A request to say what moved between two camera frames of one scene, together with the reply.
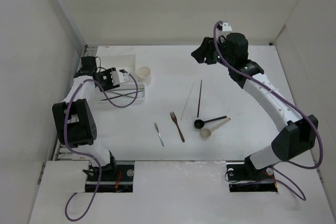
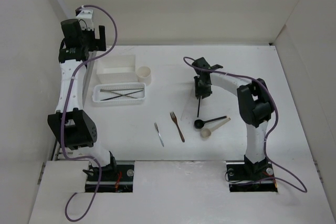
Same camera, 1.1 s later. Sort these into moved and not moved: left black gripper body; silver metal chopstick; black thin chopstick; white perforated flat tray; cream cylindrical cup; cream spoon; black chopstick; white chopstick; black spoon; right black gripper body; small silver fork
Moved: white chopstick; silver metal chopstick; left black gripper body; right black gripper body
Not moved: small silver fork; cream cylindrical cup; white perforated flat tray; black chopstick; black thin chopstick; black spoon; cream spoon
